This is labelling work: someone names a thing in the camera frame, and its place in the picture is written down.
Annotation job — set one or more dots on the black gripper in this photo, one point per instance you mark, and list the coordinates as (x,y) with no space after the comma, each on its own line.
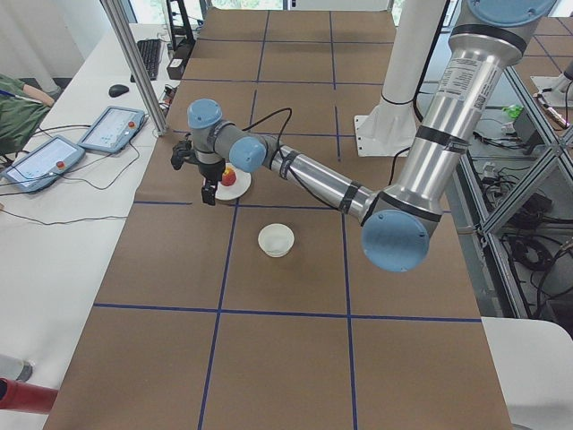
(209,170)

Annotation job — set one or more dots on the red yellow apple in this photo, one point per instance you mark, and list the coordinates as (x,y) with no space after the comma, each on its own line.
(228,177)

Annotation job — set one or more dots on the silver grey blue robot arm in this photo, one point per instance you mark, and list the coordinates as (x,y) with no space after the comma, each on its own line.
(399,220)

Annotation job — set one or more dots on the white round plate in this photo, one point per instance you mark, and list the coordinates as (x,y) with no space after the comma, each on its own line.
(240,187)

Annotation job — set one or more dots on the white bowl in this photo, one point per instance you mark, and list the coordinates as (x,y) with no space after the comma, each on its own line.
(276,240)

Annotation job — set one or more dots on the far teach pendant tablet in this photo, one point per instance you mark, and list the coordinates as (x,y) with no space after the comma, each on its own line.
(113,130)

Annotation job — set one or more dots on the teach pendant tablet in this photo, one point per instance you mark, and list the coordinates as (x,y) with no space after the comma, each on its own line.
(40,168)
(113,130)

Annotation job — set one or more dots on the black box with label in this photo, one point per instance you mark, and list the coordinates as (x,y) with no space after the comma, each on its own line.
(175,69)

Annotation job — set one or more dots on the black computer mouse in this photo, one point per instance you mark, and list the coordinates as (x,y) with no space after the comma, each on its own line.
(117,90)

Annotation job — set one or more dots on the black keyboard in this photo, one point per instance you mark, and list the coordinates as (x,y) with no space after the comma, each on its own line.
(150,51)

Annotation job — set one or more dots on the near teach pendant tablet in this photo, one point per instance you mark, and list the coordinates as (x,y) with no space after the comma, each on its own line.
(40,168)

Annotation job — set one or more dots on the person in green shirt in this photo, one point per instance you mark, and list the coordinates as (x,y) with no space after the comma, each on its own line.
(23,109)

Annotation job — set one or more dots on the red cylinder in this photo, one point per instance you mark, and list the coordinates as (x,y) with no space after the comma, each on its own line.
(26,397)

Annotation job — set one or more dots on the white side table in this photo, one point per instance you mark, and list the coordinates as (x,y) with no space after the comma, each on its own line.
(533,361)

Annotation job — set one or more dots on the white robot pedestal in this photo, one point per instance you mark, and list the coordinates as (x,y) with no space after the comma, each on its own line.
(391,125)

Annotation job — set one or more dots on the aluminium frame post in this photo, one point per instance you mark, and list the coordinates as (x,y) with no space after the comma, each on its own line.
(118,20)

